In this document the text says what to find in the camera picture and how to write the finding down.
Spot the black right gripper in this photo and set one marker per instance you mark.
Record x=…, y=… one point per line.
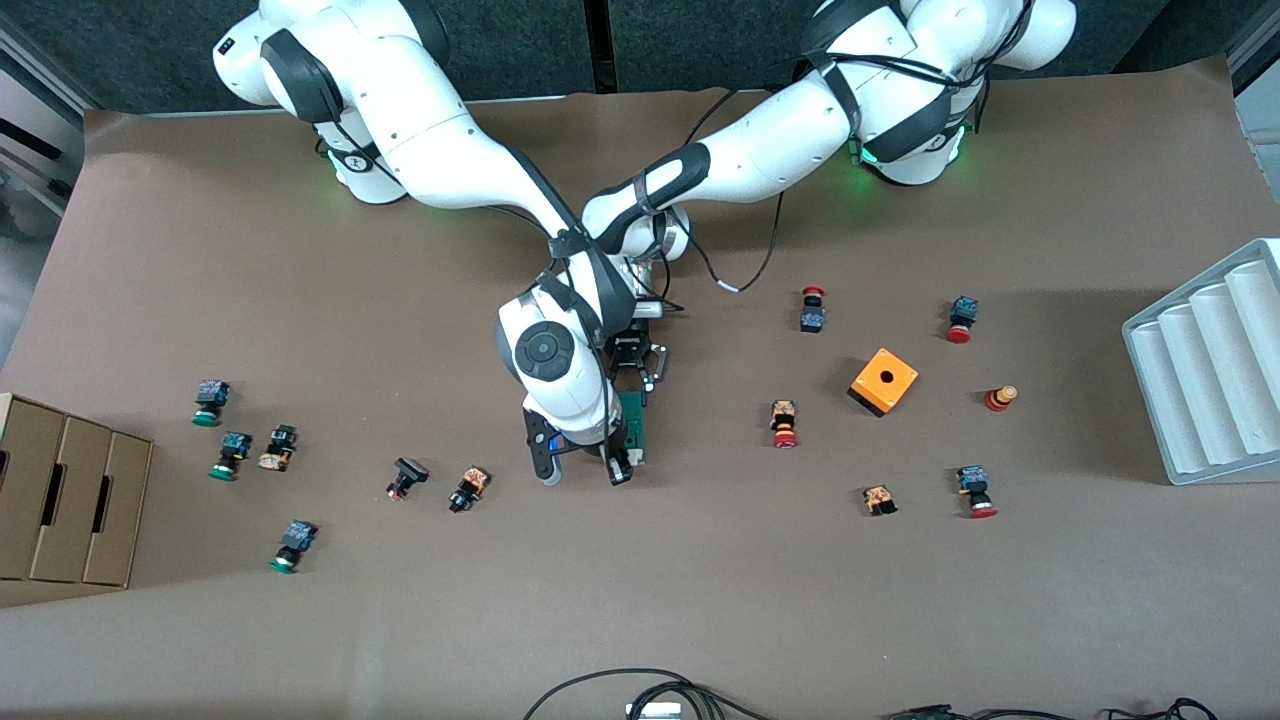
x=617, y=445

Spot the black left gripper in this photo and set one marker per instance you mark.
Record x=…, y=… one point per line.
x=634, y=353

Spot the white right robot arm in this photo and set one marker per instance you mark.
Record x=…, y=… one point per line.
x=450, y=160

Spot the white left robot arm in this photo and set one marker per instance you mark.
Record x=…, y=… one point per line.
x=790, y=140

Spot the brown paper table cover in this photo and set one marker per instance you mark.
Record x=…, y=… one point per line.
x=640, y=600

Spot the red push button orange block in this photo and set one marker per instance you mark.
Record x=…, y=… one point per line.
x=784, y=412

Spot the black push button orange block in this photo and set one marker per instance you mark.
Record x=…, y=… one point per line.
x=472, y=484

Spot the red push button black block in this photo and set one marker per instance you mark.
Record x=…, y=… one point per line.
x=812, y=320

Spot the black square button red base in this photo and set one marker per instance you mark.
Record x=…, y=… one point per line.
x=410, y=470

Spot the white plug adapter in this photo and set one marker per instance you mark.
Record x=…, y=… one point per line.
x=653, y=711

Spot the orange contact block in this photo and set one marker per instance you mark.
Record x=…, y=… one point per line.
x=879, y=497

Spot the red push button blue block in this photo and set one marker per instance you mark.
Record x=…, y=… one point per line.
x=964, y=308
x=972, y=478

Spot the green push button blue block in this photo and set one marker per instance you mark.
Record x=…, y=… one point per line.
x=212, y=393
x=298, y=536
x=235, y=445

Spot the red mushroom button head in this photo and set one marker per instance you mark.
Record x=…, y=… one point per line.
x=997, y=400

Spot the brown cardboard box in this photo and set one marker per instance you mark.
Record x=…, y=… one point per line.
x=70, y=500

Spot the grey ribbed tray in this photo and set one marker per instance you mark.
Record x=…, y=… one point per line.
x=1210, y=380

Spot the grey equipment cabinet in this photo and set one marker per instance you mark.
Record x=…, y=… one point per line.
x=1262, y=90

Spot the dark grey metal rack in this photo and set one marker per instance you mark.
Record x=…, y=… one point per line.
x=30, y=140

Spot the orange button enclosure box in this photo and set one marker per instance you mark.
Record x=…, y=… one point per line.
x=895, y=392

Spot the black panel divider post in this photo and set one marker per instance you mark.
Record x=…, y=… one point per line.
x=600, y=40

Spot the black switch orange block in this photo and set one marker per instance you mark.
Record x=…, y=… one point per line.
x=280, y=440

